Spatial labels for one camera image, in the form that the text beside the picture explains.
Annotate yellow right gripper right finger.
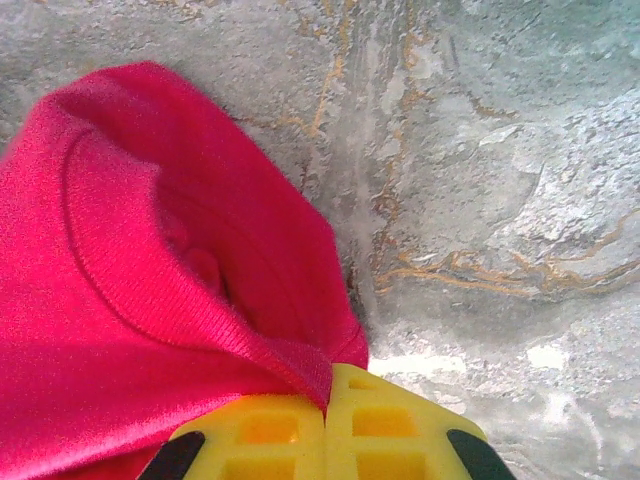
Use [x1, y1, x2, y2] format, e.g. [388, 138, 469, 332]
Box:
[324, 362, 519, 480]

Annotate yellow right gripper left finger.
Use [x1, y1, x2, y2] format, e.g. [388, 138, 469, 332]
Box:
[144, 392, 329, 480]

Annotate red t-shirt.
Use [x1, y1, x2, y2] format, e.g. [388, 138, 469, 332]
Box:
[0, 59, 370, 480]

